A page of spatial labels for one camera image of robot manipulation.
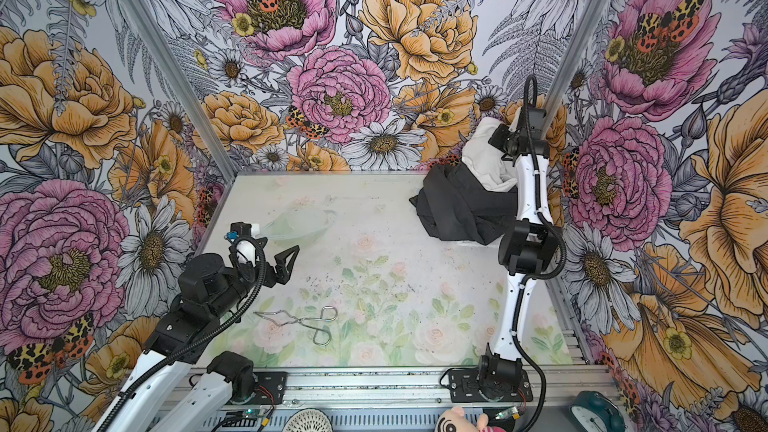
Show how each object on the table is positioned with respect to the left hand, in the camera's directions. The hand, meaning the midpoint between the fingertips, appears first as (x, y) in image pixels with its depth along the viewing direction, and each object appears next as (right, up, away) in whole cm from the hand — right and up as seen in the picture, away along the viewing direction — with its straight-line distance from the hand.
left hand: (282, 253), depth 72 cm
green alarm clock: (+70, -33, -6) cm, 78 cm away
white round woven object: (+7, -37, -4) cm, 38 cm away
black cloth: (+46, +11, +29) cm, 56 cm away
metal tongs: (+7, -25, +11) cm, 28 cm away
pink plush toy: (+40, -34, -8) cm, 53 cm away
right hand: (+58, +31, +23) cm, 70 cm away
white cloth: (+60, +22, +25) cm, 68 cm away
